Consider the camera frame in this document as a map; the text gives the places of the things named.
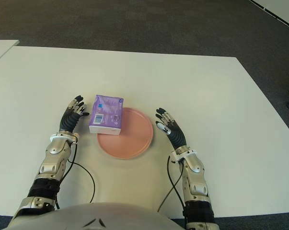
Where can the robot right hand black silver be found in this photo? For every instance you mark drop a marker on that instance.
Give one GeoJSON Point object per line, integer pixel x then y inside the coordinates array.
{"type": "Point", "coordinates": [176, 135]}

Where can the robot left hand black silver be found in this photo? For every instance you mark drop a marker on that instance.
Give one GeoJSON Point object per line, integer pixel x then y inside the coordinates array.
{"type": "Point", "coordinates": [68, 121]}

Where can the purple white tissue paper pack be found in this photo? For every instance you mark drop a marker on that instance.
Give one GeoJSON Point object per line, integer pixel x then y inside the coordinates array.
{"type": "Point", "coordinates": [106, 112]}

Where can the robot right arm silver black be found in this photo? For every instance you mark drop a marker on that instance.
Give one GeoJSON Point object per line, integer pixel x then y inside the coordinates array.
{"type": "Point", "coordinates": [194, 172]}

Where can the robot left arm silver black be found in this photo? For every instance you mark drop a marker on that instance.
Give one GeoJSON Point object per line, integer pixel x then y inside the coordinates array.
{"type": "Point", "coordinates": [55, 158]}

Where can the round pink plate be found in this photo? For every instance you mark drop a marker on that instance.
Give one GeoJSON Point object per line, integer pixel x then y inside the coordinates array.
{"type": "Point", "coordinates": [134, 139]}

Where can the white neighbouring table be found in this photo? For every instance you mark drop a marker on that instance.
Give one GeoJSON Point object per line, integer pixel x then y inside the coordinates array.
{"type": "Point", "coordinates": [0, 49]}

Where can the grey robot torso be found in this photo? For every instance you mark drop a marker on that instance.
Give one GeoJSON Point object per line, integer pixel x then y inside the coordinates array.
{"type": "Point", "coordinates": [106, 215]}

